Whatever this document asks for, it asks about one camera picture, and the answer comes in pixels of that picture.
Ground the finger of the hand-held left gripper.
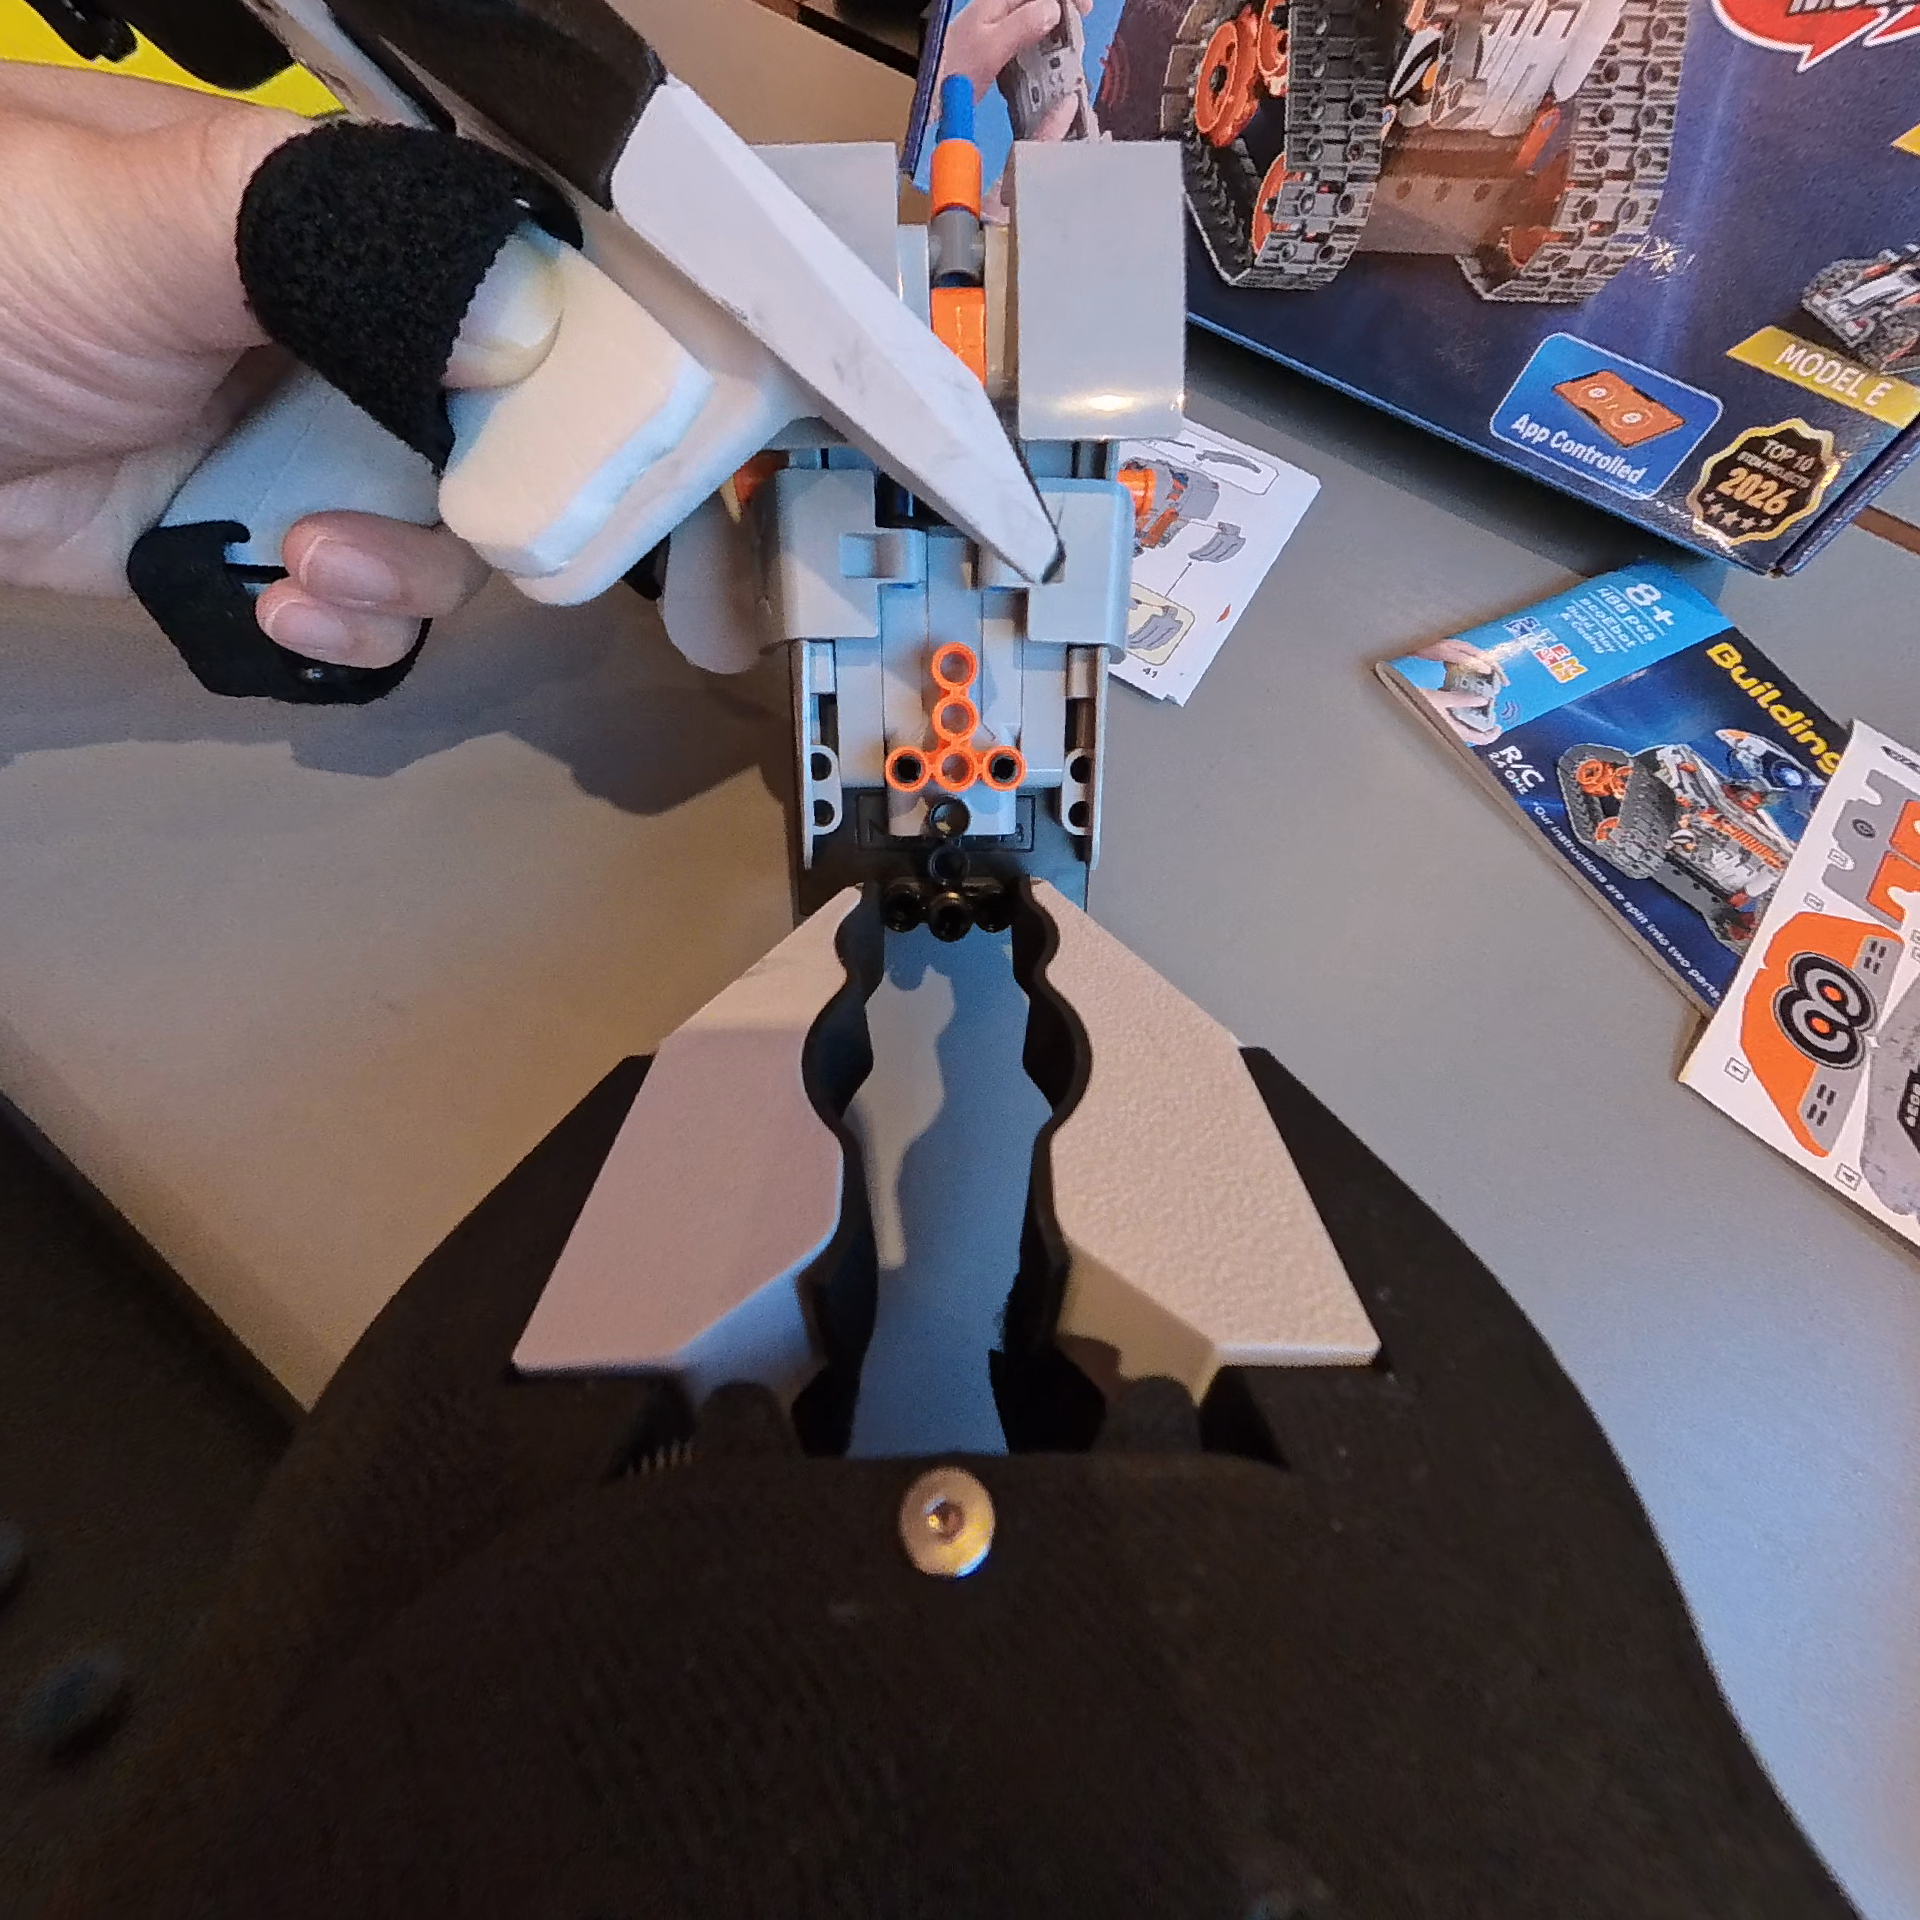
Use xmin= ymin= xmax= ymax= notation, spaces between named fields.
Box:
xmin=610 ymin=79 xmax=1070 ymax=587

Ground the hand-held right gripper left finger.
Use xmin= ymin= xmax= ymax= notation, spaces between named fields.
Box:
xmin=515 ymin=895 xmax=881 ymax=1458

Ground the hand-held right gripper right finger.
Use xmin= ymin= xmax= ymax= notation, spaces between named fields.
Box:
xmin=1021 ymin=889 xmax=1382 ymax=1418

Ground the yellow plastic bin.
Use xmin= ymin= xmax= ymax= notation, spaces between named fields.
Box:
xmin=0 ymin=0 xmax=349 ymax=122

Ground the grey building block robot body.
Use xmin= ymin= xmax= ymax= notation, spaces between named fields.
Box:
xmin=676 ymin=134 xmax=1186 ymax=930

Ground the grey desk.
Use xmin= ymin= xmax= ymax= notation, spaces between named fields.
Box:
xmin=0 ymin=331 xmax=1920 ymax=1834

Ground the person's left hand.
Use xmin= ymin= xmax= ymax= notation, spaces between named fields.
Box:
xmin=0 ymin=62 xmax=578 ymax=670

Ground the open instruction manual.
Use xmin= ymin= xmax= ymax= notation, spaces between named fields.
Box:
xmin=1112 ymin=421 xmax=1322 ymax=706

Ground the blue instruction booklet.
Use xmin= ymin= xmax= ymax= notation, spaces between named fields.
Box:
xmin=1382 ymin=565 xmax=1840 ymax=1009

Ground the blue robot kit box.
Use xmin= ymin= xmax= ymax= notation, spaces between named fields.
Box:
xmin=901 ymin=0 xmax=1920 ymax=572

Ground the robot sticker sheet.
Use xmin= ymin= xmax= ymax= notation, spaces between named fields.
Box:
xmin=1682 ymin=721 xmax=1920 ymax=1247

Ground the black perforated chair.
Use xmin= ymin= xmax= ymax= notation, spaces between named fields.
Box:
xmin=0 ymin=1094 xmax=304 ymax=1920

